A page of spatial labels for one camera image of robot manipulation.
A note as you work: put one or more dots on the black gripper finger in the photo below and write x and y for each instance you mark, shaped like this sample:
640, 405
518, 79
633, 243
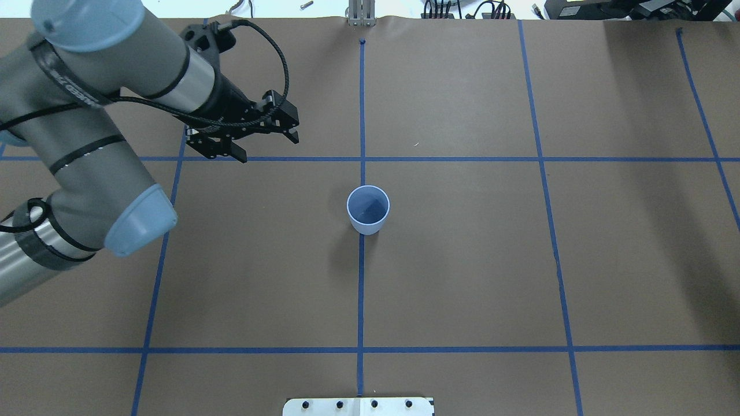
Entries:
284, 120
213, 148

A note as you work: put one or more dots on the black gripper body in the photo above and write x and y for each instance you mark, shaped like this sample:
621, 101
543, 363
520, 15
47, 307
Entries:
230, 101

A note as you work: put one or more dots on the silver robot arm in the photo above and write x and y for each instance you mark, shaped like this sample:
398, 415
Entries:
81, 57

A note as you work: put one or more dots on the light blue cup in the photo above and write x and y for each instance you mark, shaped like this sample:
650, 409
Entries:
368, 207

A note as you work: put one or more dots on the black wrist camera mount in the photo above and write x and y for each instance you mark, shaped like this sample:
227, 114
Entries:
209, 40

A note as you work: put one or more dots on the aluminium frame post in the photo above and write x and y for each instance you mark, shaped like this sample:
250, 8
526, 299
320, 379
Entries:
361, 13

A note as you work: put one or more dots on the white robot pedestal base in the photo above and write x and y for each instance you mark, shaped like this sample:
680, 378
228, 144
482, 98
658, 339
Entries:
413, 405

